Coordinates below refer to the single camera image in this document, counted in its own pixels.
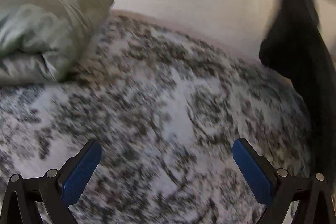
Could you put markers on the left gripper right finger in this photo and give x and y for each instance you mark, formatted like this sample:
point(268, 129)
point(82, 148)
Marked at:
point(277, 189)

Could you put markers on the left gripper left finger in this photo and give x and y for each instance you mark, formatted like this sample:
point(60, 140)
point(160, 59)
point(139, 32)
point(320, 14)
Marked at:
point(56, 190)

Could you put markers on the black puffer jacket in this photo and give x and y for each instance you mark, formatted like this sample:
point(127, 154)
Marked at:
point(294, 48)

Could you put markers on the grey black patterned blanket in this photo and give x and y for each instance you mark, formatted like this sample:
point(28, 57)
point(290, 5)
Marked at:
point(166, 108)

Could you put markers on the olive green folded jacket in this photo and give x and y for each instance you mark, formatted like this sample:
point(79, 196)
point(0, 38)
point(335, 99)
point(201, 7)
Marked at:
point(42, 39)

